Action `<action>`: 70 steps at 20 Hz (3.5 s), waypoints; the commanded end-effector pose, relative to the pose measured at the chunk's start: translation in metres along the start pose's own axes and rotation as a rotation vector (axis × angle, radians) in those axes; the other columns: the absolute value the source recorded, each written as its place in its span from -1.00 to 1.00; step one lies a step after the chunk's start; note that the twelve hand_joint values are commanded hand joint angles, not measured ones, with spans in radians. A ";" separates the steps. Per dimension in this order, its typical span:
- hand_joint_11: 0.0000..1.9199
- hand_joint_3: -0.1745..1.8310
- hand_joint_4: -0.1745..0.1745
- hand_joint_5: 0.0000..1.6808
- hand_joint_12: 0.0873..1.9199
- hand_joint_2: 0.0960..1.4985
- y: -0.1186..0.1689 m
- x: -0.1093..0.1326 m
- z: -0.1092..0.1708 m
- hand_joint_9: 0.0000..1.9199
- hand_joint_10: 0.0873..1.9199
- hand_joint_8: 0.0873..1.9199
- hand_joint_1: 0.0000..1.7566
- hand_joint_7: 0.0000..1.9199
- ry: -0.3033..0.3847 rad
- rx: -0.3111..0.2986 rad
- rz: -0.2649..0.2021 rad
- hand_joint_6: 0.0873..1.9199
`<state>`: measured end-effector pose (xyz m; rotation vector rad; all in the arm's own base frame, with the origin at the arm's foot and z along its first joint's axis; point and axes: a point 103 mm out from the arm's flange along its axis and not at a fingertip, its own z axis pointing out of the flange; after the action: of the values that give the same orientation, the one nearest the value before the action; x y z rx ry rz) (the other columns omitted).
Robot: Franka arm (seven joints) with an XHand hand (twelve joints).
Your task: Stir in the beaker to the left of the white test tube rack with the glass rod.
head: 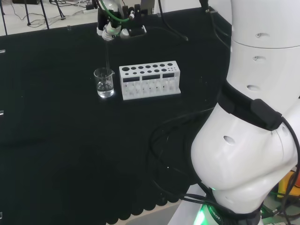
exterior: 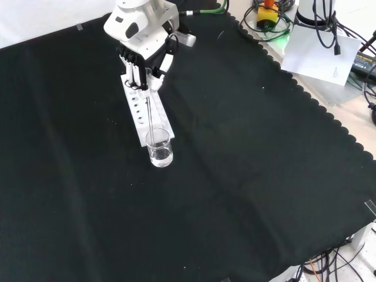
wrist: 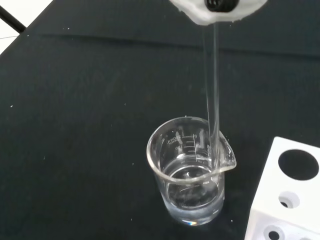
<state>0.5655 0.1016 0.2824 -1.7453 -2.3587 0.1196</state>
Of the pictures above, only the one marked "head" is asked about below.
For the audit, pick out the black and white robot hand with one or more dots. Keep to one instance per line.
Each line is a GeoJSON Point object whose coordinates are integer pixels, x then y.
{"type": "Point", "coordinates": [110, 31]}

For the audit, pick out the clear glass rod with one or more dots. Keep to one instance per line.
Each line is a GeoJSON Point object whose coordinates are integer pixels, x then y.
{"type": "Point", "coordinates": [107, 56]}

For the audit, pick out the clear glass beaker with water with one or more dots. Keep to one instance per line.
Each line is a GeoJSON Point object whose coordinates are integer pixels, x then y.
{"type": "Point", "coordinates": [104, 90]}

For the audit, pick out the white test tube rack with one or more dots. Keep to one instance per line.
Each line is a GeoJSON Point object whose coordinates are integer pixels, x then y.
{"type": "Point", "coordinates": [150, 87]}

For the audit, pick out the white power strip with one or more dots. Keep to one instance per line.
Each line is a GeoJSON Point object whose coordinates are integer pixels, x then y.
{"type": "Point", "coordinates": [87, 8]}

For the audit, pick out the black tripod leg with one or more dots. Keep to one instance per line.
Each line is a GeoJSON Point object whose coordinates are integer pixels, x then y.
{"type": "Point", "coordinates": [2, 17]}
{"type": "Point", "coordinates": [44, 15]}
{"type": "Point", "coordinates": [61, 10]}
{"type": "Point", "coordinates": [28, 12]}

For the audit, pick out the black bench cloth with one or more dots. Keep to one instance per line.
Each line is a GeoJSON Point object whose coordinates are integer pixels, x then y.
{"type": "Point", "coordinates": [58, 129]}

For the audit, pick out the yellow stop button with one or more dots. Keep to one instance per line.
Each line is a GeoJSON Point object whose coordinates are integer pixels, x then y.
{"type": "Point", "coordinates": [284, 185]}

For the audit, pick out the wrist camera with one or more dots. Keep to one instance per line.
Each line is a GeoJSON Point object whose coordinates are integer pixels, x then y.
{"type": "Point", "coordinates": [136, 31]}

